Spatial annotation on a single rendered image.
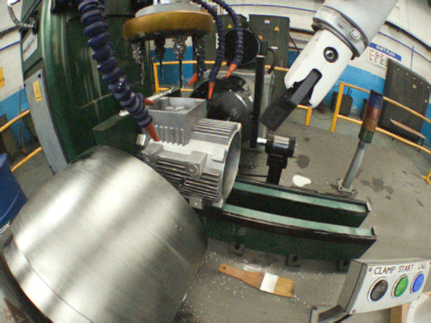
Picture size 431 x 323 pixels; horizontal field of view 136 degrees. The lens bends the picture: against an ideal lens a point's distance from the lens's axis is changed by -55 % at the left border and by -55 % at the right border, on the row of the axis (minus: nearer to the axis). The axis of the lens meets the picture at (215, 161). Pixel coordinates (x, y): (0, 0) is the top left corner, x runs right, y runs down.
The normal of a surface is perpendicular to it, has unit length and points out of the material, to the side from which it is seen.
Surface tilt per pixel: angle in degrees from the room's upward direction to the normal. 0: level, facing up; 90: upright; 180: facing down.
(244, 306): 0
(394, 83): 90
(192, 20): 90
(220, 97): 90
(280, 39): 90
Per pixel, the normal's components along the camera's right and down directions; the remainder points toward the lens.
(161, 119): -0.34, 0.53
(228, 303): 0.00, -0.82
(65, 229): 0.33, -0.70
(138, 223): 0.65, -0.47
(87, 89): 0.94, 0.18
